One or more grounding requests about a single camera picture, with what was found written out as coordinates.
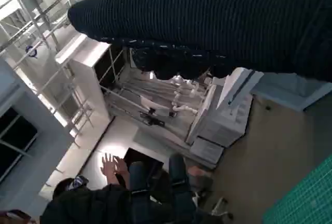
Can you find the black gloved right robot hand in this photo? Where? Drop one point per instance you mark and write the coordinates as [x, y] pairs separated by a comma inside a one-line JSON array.
[[207, 21]]

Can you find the white cabinet with louvred front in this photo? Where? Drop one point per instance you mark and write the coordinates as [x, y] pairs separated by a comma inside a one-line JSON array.
[[223, 125]]

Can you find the tall white display cabinet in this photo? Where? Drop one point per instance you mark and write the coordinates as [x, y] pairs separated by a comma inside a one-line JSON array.
[[85, 78]]

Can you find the person's hand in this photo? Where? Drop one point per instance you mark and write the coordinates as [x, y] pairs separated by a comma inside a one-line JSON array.
[[121, 168], [107, 165]]

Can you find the green cutting mat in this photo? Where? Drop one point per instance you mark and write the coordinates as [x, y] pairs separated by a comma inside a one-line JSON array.
[[311, 203]]

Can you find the person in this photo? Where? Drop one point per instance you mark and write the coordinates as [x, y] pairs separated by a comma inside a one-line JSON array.
[[90, 206]]

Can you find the metal truss frame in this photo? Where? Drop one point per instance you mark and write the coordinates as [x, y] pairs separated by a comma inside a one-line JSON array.
[[39, 19]]

